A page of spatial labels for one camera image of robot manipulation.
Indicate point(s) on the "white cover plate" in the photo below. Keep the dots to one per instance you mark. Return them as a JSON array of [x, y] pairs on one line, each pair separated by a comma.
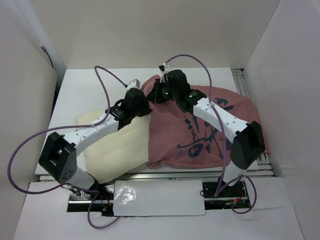
[[158, 198]]

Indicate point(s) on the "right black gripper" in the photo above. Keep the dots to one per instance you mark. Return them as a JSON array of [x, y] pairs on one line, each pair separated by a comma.
[[154, 96]]

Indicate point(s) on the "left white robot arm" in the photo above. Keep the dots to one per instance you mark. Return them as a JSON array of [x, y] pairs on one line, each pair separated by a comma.
[[60, 151]]

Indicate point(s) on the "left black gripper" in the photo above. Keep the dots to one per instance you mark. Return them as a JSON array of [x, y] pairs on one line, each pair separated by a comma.
[[147, 109]]

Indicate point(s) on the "red printed pillowcase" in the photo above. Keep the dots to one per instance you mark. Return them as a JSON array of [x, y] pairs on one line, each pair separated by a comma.
[[181, 140]]

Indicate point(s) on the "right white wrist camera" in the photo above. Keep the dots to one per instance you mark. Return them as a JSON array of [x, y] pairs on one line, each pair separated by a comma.
[[165, 69]]

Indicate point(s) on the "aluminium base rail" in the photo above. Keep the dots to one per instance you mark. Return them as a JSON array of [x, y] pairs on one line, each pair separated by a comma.
[[236, 196]]

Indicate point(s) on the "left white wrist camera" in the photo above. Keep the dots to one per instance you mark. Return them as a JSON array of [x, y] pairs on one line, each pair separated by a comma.
[[133, 84]]

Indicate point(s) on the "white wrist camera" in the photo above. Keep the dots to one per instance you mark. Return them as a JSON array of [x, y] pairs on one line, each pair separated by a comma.
[[165, 69], [133, 84]]

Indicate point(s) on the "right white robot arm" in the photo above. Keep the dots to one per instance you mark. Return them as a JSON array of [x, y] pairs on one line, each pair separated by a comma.
[[247, 140]]

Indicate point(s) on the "cream yellow pillow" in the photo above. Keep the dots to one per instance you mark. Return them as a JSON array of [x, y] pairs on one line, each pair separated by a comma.
[[119, 152]]

